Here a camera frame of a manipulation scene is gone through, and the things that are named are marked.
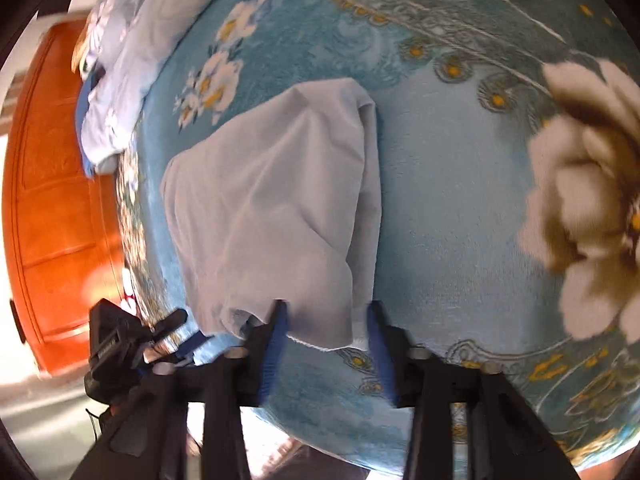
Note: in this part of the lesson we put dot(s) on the white daisy-print pillow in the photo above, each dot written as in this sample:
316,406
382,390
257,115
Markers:
145,50

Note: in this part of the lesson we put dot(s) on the white shirt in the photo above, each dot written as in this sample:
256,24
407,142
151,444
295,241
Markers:
260,200

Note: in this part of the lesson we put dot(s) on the orange wooden headboard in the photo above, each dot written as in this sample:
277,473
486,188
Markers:
50,185

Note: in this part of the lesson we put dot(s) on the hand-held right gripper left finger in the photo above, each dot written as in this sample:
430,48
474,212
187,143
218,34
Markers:
273,355

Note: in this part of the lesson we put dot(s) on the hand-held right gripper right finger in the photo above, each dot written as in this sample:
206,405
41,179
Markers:
380,360

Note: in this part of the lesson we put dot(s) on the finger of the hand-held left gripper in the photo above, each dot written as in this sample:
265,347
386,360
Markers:
170,323
192,346

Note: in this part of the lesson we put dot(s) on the teal floral blanket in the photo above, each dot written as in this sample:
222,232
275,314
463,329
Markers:
450,210

